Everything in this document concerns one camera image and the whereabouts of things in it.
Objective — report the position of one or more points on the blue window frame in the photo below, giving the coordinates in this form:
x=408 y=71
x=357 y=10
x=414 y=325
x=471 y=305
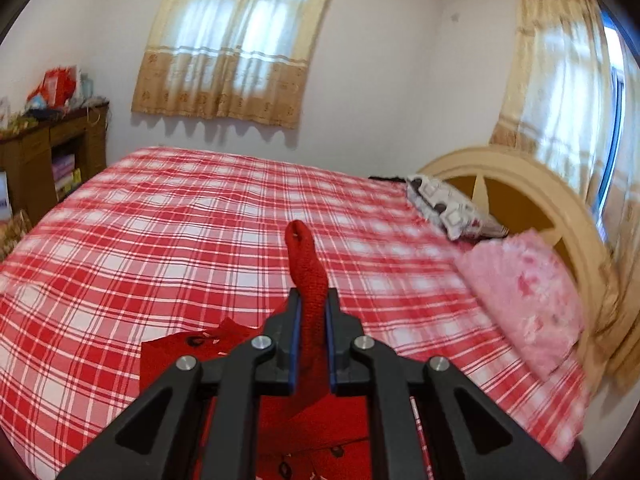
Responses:
x=617 y=110

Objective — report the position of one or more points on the brown wooden cabinet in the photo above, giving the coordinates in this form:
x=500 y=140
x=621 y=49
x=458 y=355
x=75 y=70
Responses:
x=30 y=160

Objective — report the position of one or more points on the pink floral pillow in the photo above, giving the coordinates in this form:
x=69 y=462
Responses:
x=525 y=290

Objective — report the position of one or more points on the red plaid bed sheet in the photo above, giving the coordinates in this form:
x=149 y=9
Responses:
x=150 y=240

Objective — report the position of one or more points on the red bag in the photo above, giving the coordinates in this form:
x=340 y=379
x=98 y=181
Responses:
x=55 y=87

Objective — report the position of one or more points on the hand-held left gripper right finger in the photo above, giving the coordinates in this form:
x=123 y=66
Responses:
x=330 y=345

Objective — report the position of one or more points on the white brown patterned pillow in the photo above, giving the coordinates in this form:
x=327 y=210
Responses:
x=445 y=205

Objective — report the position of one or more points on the light blue bottle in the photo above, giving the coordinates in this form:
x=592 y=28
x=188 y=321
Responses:
x=86 y=86

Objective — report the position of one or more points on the short beige floral curtain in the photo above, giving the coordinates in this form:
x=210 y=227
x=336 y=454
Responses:
x=225 y=85

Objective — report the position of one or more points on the long beige floral curtain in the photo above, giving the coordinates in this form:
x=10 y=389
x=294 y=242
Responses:
x=550 y=85

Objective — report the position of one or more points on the cream wooden headboard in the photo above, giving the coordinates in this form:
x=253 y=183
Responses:
x=525 y=170

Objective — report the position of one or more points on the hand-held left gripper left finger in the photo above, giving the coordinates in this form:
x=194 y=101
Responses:
x=297 y=340

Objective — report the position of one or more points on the floral patterned bag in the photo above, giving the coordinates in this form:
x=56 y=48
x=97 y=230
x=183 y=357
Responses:
x=12 y=235

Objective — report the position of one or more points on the purple box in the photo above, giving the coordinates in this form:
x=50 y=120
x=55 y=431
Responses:
x=63 y=166

